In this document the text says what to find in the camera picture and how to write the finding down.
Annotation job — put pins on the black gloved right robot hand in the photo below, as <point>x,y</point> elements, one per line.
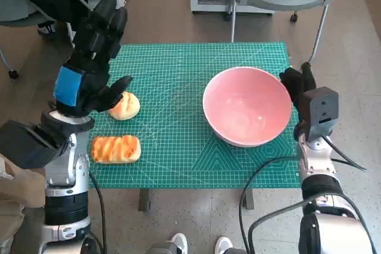
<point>296,81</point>

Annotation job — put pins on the round toy bread bun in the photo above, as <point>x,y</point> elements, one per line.
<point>128,108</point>

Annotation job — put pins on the grey padded chair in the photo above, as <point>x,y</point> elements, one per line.
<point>15,7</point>

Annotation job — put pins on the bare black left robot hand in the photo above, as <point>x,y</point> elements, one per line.
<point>89,45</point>

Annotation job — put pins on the person with white shoes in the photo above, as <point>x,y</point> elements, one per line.
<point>178,242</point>

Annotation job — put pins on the long toy bread loaf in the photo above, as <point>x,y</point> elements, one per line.
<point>116,150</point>

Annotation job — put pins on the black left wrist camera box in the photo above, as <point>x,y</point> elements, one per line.
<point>26,144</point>

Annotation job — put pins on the green cutting mat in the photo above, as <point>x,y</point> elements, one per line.
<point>178,87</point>

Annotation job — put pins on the pink bowl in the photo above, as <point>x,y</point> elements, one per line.
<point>247,108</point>

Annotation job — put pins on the person in beige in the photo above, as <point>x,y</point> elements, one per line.
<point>15,191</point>

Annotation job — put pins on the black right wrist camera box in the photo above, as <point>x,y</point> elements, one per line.
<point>321,105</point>

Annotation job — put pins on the dark table leg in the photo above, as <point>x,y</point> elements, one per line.
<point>144,200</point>
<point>249,199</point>

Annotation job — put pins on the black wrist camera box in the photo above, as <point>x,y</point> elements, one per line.
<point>26,144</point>
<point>321,105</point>

